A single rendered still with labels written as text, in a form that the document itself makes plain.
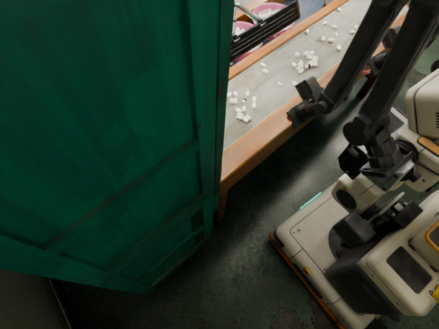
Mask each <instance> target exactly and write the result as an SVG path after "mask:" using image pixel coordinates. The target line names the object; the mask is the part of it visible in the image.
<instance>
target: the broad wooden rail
mask: <svg viewBox="0 0 439 329"><path fill-rule="evenodd" d="M407 12H408V10H407V11H406V12H405V13H403V14H402V15H400V16H399V17H398V18H397V19H396V20H395V21H394V22H393V24H392V25H391V27H390V28H392V27H394V26H395V25H397V24H399V25H400V26H402V24H403V21H404V19H405V17H406V14H407ZM390 49H391V48H390ZM390 49H388V48H386V49H385V48H384V47H383V44H382V42H380V44H379V46H378V47H377V49H376V51H375V52H374V54H373V55H372V57H373V56H375V55H376V54H378V53H380V52H382V51H385V52H386V51H389V50H390ZM339 64H340V63H338V64H337V65H335V66H334V67H333V68H332V69H330V70H329V71H327V72H326V73H325V74H324V75H323V76H321V77H320V78H318V79H317V81H318V83H319V84H320V86H321V87H324V89H325V87H326V85H327V84H328V82H329V81H330V80H331V78H332V77H333V75H334V73H335V71H336V70H337V68H338V66H339ZM365 75H367V74H360V76H359V77H358V79H357V81H356V82H355V84H356V83H357V82H358V81H359V80H360V79H362V78H363V77H364V76H365ZM300 102H302V99H301V96H300V95H299V94H298V95H296V96H295V97H293V98H292V99H291V100H290V101H289V102H287V103H286V104H284V105H283V106H282V107H281V108H279V109H278V110H277V111H275V112H274V113H273V114H271V115H270V116H269V117H268V118H267V119H265V120H264V121H262V122H261V123H260V124H258V125H257V126H256V127H254V128H253V129H252V130H251V131H250V132H248V133H247V134H245V135H244V136H243V137H242V138H240V139H239V140H237V141H236V142H235V143H234V144H233V145H231V146H230V147H228V148H227V149H226V150H225V151H223V156H222V165H221V179H220V193H219V196H221V195H222V194H223V193H224V192H226V191H227V190H228V189H230V188H231V187H232V186H233V185H234V184H235V183H236V182H238V181H239V180H240V179H242V178H243V177H244V176H245V175H246V174H247V173H248V172H250V171H251V170H252V169H254V168H255V167H256V166H257V165H258V164H259V163H261V162H262V161H263V160H264V159H266V158H267V157H268V156H269V155H270V154H271V153H273V152H274V151H275V150H276V149H278V148H279V147H280V146H281V145H282V144H284V143H285V142H286V141H287V140H289V139H290V138H291V137H292V136H293V135H294V134H296V133H297V132H298V131H299V130H301V129H302V128H303V127H304V126H305V125H306V124H308V123H309V122H310V121H312V120H313V119H314V118H315V117H313V118H310V119H309V120H307V121H306V122H304V123H303V124H302V125H300V126H298V127H296V128H293V127H292V125H291V124H292V122H291V121H288V119H287V114H286V112H288V111H289V109H290V108H292V107H294V106H295V105H297V104H298V103H300Z"/></svg>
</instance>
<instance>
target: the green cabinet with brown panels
mask: <svg viewBox="0 0 439 329"><path fill-rule="evenodd" d="M234 7H235V0H0V269H2V270H8V271H12V272H19V273H23V274H30V275H37V276H41V277H48V278H52V279H58V280H63V281H70V282H73V283H80V284H85V285H91V286H95V287H100V286H101V285H102V284H103V283H104V282H105V281H107V280H108V279H109V278H111V277H112V276H113V275H114V274H115V273H116V272H117V271H118V270H120V269H121V268H123V267H124V266H125V265H126V264H127V263H128V262H130V261H131V260H132V259H133V258H135V257H136V256H137V255H138V254H139V253H141V252H142V251H143V250H145V249H146V248H147V247H148V246H149V245H150V244H152V243H153V242H154V241H156V240H157V239H158V238H159V237H160V236H161V235H163V234H164V233H165V232H166V231H168V229H170V228H171V227H173V226H174V225H175V224H176V223H177V222H179V221H180V220H181V219H182V218H183V217H185V216H186V215H187V214H188V213H189V212H191V211H192V210H193V209H195V208H196V207H197V206H198V205H199V204H200V203H202V202H203V201H204V200H205V199H207V198H208V197H209V196H210V195H211V194H212V193H214V192H216V191H217V190H219V189H220V179H221V165H222V156H223V141H224V133H225V115H226V102H227V90H228V82H229V66H230V57H231V41H232V32H233V16H234Z"/></svg>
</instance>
